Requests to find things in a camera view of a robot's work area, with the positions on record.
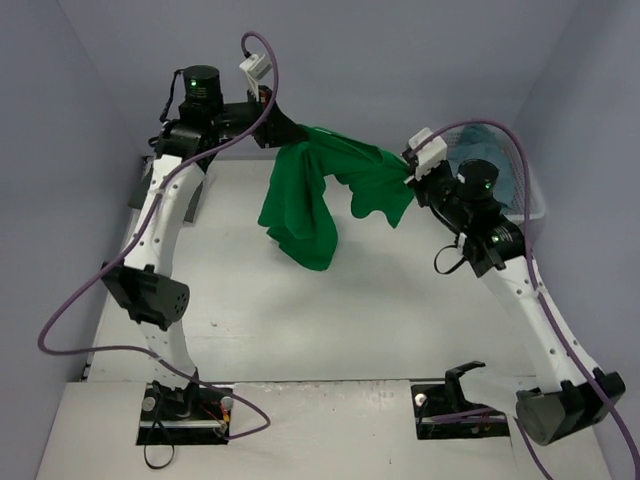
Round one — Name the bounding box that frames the grey t shirt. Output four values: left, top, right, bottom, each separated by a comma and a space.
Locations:
127, 160, 206, 224

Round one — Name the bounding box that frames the green t shirt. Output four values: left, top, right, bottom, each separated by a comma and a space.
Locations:
257, 126, 414, 271

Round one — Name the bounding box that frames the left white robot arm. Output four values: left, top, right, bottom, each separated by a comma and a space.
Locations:
103, 55, 307, 420

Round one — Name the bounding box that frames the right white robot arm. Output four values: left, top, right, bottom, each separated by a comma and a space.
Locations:
403, 150, 626, 446

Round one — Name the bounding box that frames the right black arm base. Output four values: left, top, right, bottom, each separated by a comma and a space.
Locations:
410, 361, 510, 440

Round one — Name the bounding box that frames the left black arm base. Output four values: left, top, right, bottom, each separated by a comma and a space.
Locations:
136, 382, 234, 471

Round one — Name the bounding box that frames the teal cloth in basket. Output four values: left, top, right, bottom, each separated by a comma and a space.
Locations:
448, 124, 515, 212

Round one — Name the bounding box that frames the white plastic basket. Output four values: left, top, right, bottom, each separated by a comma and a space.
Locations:
439, 126, 546, 221

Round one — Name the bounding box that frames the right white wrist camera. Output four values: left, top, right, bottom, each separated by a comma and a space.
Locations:
402, 127, 447, 182

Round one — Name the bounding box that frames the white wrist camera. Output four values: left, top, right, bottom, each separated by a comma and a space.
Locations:
239, 54, 272, 100
402, 127, 447, 182

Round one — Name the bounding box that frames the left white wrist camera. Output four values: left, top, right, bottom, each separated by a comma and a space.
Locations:
239, 54, 272, 100

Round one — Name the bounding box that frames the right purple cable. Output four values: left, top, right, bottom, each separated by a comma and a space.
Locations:
409, 118, 640, 480

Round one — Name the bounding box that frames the purple cable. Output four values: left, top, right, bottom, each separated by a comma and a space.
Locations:
409, 118, 640, 480
37, 32, 281, 441

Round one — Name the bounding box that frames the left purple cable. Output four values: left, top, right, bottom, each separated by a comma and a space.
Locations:
37, 32, 281, 441

